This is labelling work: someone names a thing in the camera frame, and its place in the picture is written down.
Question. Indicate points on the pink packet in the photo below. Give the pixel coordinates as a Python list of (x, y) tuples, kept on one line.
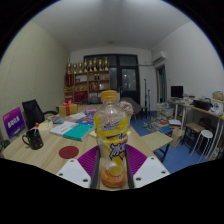
[(90, 111)]

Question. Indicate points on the blue book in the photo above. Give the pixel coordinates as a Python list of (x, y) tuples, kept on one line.
[(56, 119)]

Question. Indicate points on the small wooden side table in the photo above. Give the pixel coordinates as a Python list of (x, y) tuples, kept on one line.
[(155, 140)]

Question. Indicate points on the red-tipped stirrer stick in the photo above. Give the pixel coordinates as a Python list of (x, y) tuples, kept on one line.
[(36, 126)]

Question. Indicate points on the white round stool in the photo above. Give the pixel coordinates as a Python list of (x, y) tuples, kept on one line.
[(206, 134)]

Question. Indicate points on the yellow gift box, red ribbon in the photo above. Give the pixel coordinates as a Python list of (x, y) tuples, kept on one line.
[(68, 110)]

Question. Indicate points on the black computer monitor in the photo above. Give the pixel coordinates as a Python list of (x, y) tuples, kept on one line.
[(176, 91)]

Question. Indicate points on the yellow notepad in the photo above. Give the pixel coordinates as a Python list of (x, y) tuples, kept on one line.
[(46, 125)]

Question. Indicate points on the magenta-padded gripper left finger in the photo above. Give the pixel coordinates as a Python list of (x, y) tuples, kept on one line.
[(74, 173)]

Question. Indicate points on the wooden shelf unit with trophies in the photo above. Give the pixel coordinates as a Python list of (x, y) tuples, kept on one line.
[(86, 83)]

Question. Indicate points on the black dotted mug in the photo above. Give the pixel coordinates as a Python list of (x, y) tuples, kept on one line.
[(34, 140)]

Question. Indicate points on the brown wooden stool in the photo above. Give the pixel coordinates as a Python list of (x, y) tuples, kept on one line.
[(194, 127)]

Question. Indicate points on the brown paper bag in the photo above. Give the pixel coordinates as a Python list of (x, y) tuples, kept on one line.
[(176, 135)]

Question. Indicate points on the black microphone stand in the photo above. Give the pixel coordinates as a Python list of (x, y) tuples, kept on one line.
[(145, 96)]

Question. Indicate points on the white air conditioner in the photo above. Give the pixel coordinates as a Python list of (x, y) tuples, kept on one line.
[(158, 56)]

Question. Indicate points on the purple sign board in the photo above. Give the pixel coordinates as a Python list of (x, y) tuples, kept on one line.
[(13, 122)]

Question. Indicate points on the flat round red coaster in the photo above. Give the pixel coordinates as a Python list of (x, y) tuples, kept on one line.
[(68, 152)]

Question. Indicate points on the black office chair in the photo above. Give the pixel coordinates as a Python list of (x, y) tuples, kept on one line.
[(32, 112)]

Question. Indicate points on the grey armchair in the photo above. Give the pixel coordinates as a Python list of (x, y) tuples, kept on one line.
[(136, 106)]

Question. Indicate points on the pink flowers in white pot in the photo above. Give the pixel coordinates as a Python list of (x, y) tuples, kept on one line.
[(127, 107)]

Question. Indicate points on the long wooden desk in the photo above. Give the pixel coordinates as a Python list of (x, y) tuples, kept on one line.
[(206, 111)]

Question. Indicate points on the yellow-labelled drink bottle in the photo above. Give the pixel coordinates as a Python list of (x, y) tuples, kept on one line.
[(111, 133)]

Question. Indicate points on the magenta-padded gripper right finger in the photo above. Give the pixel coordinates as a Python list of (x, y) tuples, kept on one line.
[(150, 171)]

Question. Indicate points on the pile of books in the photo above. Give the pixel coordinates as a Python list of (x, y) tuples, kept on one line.
[(163, 113)]

